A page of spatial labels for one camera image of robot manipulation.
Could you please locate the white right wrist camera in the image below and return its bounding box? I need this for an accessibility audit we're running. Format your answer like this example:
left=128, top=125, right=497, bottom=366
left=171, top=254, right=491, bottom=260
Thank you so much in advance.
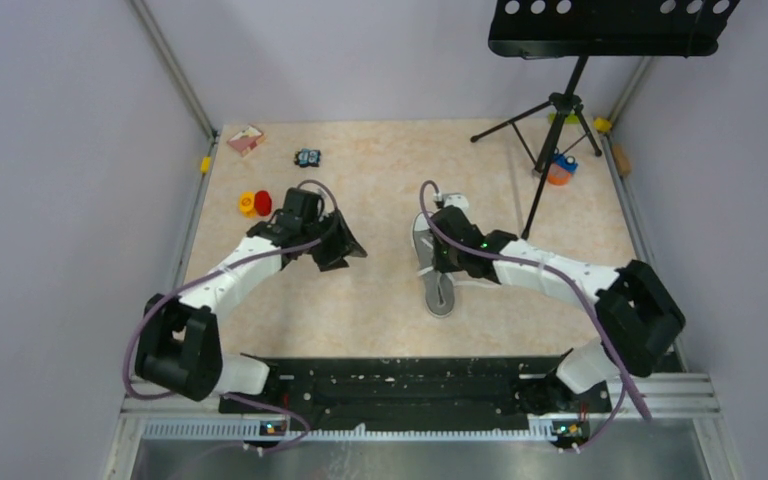
left=442, top=193, right=470, bottom=213

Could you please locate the yellow round toy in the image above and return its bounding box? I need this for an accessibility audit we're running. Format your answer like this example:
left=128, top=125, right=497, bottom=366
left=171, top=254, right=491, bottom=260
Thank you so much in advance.
left=238, top=192, right=258, bottom=218

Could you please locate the orange blue toy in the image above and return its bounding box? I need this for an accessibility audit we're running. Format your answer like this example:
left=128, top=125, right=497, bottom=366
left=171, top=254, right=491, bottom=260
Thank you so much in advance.
left=547, top=154, right=578, bottom=186

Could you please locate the grey canvas sneaker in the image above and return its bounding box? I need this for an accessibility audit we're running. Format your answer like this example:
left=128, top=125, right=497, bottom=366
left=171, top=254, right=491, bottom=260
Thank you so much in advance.
left=411, top=213, right=455, bottom=318

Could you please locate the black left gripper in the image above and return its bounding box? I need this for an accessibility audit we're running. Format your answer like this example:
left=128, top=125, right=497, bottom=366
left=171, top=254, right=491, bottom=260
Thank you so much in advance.
left=302, top=210, right=367, bottom=273

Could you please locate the small black blue toy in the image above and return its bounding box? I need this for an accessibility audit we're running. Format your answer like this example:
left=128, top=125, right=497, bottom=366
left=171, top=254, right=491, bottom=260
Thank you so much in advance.
left=294, top=148, right=322, bottom=168

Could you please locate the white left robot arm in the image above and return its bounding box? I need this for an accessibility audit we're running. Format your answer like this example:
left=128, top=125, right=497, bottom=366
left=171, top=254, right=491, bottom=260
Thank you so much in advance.
left=123, top=180, right=367, bottom=414

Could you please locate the pink and white box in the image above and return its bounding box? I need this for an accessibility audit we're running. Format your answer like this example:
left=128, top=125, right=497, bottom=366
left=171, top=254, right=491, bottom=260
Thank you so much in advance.
left=226, top=125, right=266, bottom=157

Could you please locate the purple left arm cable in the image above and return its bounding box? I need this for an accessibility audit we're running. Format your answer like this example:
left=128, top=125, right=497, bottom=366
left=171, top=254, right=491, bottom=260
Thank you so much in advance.
left=122, top=178, right=340, bottom=457

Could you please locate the yellow corner clip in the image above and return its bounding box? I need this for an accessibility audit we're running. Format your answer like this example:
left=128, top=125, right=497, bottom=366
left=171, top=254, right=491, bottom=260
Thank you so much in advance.
left=592, top=117, right=613, bottom=134
left=200, top=156, right=211, bottom=175

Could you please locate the yellow corner clip right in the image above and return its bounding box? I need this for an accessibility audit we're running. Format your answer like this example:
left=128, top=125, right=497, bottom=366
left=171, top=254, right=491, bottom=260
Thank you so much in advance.
left=592, top=117, right=613, bottom=134

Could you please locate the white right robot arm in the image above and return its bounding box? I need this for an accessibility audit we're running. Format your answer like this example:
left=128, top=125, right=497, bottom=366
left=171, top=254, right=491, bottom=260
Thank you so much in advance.
left=426, top=206, right=686, bottom=412

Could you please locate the yellow corner clip left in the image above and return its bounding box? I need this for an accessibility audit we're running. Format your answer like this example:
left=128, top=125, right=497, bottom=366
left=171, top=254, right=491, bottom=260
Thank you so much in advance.
left=200, top=156, right=211, bottom=175

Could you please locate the white slotted cable duct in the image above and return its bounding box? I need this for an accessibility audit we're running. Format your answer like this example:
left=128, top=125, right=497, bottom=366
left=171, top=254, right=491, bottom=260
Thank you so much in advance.
left=142, top=419, right=557, bottom=442

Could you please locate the red round toy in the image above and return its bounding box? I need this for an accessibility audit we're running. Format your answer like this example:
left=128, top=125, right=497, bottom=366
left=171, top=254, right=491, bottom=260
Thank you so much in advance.
left=254, top=190, right=273, bottom=217

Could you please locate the black music stand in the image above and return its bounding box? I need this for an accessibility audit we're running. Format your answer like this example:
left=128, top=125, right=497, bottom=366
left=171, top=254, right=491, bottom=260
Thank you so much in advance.
left=470, top=0, right=742, bottom=241

